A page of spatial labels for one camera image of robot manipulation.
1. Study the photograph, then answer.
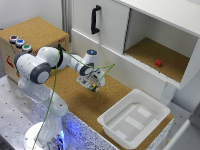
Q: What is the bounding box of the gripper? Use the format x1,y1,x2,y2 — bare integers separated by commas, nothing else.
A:
76,67,107,90

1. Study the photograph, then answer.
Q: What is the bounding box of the yellow block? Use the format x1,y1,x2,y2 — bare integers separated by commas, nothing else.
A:
90,85,100,93

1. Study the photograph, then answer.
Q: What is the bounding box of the pink block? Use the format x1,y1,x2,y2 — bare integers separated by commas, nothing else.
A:
154,59,163,68

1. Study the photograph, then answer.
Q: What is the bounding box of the white sliding door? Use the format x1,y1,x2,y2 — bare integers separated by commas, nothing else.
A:
72,0,131,56

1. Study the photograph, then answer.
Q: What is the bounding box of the white plastic box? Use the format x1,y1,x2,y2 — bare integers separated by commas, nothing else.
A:
96,88,172,150

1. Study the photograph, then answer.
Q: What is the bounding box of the green button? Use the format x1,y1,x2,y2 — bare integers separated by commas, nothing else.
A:
21,43,33,54

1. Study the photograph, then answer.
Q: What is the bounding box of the white cabinet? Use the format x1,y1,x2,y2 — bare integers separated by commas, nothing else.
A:
70,0,200,107

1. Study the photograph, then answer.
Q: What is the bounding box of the blue button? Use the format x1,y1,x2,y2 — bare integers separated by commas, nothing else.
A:
15,38,26,48

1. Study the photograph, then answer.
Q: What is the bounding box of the red button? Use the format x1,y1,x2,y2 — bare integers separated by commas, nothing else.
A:
8,34,19,44

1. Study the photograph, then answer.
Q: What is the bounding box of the green cable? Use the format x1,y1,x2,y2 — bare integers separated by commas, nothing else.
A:
31,47,116,150

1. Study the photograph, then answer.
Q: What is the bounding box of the black door handle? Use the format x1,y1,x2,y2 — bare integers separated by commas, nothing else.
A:
90,4,102,36

